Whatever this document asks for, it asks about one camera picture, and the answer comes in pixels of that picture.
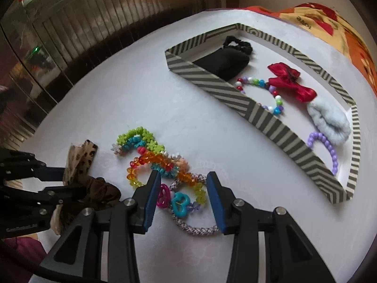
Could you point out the dark wooden slatted panel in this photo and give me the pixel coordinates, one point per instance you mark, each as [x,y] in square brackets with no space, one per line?
[103,20]

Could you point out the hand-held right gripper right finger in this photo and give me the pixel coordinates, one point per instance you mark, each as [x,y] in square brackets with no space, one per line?
[216,200]

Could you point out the teal plastic charm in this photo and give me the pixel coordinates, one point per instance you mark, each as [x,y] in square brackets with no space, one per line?
[176,206]

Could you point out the pale fluffy scrunchie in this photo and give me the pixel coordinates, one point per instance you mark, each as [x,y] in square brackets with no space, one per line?
[330,121]

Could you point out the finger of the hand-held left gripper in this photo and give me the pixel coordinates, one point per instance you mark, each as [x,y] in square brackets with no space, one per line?
[64,194]
[51,173]

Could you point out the white fleece cloth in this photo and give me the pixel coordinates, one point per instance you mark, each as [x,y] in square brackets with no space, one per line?
[147,94]

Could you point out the black cloth headband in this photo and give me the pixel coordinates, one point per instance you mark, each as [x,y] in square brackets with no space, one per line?
[226,63]

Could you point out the pink plastic charm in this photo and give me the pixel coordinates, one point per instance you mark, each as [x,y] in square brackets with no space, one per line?
[161,199]

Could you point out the orange printed blanket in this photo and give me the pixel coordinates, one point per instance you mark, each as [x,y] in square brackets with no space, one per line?
[353,35]

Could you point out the leopard print scrunchie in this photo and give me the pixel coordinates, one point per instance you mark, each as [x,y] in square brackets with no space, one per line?
[84,159]

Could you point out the red satin bow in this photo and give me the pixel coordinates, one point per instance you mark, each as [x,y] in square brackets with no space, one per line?
[294,85]

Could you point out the maroon cloth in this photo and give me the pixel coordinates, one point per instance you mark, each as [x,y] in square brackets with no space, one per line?
[23,250]

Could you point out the black scrunchie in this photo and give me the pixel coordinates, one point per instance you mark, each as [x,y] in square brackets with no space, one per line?
[246,47]

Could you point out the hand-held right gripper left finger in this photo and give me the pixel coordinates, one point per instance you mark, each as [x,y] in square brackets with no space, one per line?
[151,200]

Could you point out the striped cardboard box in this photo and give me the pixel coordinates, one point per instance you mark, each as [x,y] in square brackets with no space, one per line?
[206,75]

